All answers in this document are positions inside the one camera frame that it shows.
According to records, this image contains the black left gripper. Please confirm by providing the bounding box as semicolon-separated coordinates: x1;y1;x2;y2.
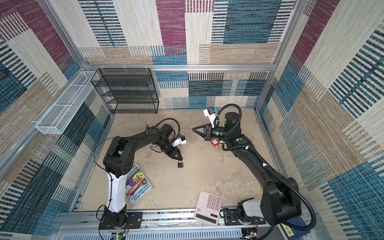
157;140;184;161

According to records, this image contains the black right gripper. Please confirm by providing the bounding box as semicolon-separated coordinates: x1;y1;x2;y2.
192;122;230;141

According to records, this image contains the small black padlock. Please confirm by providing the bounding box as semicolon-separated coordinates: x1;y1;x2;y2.
178;160;184;169

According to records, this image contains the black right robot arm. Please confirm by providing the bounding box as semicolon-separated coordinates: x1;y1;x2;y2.
192;112;302;226

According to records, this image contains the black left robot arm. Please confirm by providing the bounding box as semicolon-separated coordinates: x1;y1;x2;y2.
103;124;183;228

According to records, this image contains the red padlock on right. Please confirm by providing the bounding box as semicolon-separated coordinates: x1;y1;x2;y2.
210;138;220;147

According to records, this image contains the purple treehouse book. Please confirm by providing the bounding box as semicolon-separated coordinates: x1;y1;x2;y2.
125;163;153;205

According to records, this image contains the pink calculator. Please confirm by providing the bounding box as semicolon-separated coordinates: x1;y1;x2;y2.
194;191;223;226

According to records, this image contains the blue box with yellow label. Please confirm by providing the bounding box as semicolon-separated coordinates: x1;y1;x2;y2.
277;217;311;240

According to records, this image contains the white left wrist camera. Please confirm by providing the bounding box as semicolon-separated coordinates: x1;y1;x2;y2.
172;135;187;147

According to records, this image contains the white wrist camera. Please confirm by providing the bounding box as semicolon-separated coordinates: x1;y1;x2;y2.
203;107;219;128
172;135;187;147

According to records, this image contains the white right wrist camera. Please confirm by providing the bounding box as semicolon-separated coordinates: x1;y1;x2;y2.
203;107;219;128

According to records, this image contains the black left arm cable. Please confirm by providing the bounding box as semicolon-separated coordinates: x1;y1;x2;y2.
93;117;181;223

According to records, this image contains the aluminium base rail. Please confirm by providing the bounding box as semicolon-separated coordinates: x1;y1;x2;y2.
50;208;280;240

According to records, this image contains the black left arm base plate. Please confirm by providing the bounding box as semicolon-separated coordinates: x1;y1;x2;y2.
99;212;143;230

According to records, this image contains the black wire shelf rack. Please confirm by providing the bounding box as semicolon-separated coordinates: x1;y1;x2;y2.
91;68;159;114

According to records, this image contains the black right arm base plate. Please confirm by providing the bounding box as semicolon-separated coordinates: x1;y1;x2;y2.
220;208;267;226

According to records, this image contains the white wire mesh basket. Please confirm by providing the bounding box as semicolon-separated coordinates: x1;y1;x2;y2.
36;71;95;135

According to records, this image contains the black right arm corrugated hose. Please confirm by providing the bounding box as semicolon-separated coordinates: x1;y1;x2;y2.
213;103;317;231

